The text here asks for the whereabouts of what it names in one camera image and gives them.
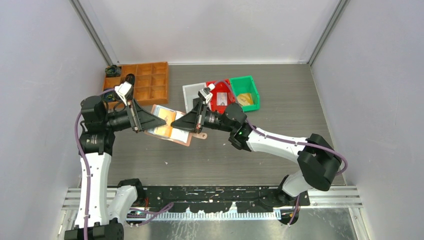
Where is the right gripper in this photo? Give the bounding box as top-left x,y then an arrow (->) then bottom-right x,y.
171,101 -> 235,134

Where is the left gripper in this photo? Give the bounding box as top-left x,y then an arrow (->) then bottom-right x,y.
103,98 -> 166,133

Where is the pink leather card holder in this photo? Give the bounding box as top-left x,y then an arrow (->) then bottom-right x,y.
144,104 -> 208,147

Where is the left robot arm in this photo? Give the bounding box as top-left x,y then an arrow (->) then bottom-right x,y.
64,95 -> 166,240

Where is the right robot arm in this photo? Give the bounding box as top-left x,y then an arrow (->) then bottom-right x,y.
171,101 -> 342,206

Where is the black card in white bin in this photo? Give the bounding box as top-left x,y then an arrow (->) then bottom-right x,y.
192,97 -> 202,108

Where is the card in red bin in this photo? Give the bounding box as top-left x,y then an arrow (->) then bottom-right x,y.
216,92 -> 228,106

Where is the gold card in green bin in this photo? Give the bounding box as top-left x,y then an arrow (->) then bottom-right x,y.
236,92 -> 254,107

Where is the white plastic bin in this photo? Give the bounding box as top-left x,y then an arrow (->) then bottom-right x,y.
182,82 -> 213,113

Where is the orange compartment tray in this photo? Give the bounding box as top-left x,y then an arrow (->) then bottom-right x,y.
102,61 -> 169,106

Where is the red plastic bin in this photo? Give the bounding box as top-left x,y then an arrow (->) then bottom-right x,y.
206,79 -> 236,114

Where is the green plastic bin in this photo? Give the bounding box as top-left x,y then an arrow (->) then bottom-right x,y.
229,75 -> 261,112

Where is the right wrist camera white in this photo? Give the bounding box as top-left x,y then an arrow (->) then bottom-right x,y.
198,83 -> 216,106

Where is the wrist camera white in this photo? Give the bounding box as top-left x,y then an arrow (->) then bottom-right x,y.
114,81 -> 133,106
198,83 -> 216,106

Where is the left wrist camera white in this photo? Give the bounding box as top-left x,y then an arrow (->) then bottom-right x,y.
114,81 -> 133,106

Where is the black coiled strap small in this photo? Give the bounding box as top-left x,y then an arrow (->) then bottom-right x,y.
124,73 -> 136,85

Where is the green patterned strap upper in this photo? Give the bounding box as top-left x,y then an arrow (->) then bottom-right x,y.
104,65 -> 122,78

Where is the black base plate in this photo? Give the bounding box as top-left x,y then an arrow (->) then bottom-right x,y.
131,185 -> 296,214

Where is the aluminium rail front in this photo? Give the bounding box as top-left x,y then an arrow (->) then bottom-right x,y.
62,186 -> 364,222

